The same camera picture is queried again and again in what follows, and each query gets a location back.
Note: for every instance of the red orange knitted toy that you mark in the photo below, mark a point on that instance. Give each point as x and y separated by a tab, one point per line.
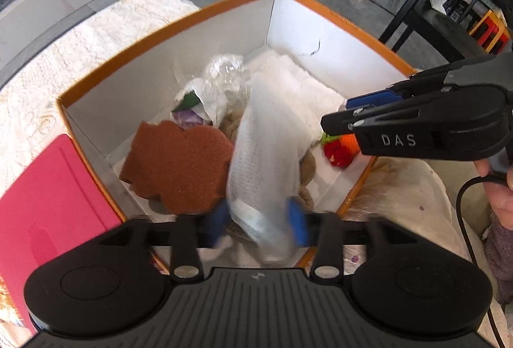
341	150

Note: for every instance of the black chair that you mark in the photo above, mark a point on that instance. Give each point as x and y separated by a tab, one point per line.
445	35

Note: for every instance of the pink red box lid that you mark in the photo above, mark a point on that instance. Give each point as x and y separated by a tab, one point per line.
53	207

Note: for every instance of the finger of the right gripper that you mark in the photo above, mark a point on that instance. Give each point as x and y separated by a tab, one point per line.
362	99
440	112

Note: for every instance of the person's right hand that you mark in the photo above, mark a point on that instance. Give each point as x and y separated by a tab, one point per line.
501	200

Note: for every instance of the grey marble tv bench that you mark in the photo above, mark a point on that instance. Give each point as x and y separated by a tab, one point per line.
44	7

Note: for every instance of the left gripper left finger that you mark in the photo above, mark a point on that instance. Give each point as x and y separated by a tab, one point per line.
192	232

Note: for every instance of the clear plastic bag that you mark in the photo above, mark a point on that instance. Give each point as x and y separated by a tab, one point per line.
222	87

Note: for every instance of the orange cardboard box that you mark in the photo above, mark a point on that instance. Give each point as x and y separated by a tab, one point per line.
104	110

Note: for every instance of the white mesh cloth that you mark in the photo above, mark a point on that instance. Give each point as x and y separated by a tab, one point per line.
270	168

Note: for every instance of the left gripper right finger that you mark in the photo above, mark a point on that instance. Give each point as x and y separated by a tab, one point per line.
321	235

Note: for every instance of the brown sponge piece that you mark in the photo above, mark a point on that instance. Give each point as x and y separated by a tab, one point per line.
184	169

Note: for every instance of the white folded towel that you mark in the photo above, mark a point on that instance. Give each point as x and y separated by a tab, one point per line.
304	95

